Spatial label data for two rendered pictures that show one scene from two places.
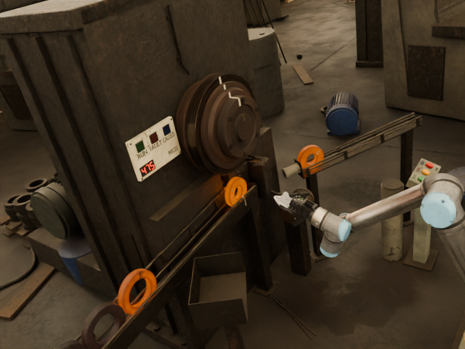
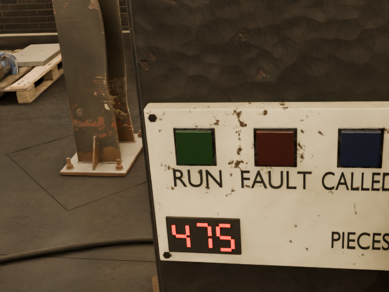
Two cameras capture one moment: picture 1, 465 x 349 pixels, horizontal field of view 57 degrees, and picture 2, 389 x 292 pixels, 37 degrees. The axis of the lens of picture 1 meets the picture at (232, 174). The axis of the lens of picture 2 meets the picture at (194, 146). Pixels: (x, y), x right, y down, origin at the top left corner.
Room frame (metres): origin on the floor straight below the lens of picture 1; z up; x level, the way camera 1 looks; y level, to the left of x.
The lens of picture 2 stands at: (1.34, -0.12, 1.43)
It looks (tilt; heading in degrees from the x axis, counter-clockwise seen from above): 23 degrees down; 60
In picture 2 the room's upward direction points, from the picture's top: 4 degrees counter-clockwise
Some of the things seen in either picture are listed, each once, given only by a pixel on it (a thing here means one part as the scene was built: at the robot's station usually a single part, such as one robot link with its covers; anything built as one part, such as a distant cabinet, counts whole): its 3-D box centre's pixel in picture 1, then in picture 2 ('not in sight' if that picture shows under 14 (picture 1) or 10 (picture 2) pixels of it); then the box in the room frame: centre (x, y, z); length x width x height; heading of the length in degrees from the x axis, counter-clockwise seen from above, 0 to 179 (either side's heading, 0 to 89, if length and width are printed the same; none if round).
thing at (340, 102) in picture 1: (342, 111); not in sight; (3.81, -1.19, 0.17); 0.57 x 0.31 x 0.34; 159
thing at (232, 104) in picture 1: (240, 127); not in sight; (1.79, -0.08, 1.11); 0.28 x 0.06 x 0.28; 139
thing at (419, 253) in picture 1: (423, 217); not in sight; (1.88, -1.01, 0.31); 0.24 x 0.16 x 0.62; 139
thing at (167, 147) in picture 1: (155, 148); (276, 188); (1.67, 0.30, 1.15); 0.26 x 0.02 x 0.18; 139
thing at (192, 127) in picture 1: (223, 124); not in sight; (1.85, -0.01, 1.11); 0.47 x 0.06 x 0.47; 139
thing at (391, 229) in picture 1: (391, 221); not in sight; (1.95, -0.86, 0.26); 0.12 x 0.12 x 0.52
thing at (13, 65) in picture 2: not in sight; (7, 62); (2.39, 4.73, 0.25); 0.40 x 0.24 x 0.22; 49
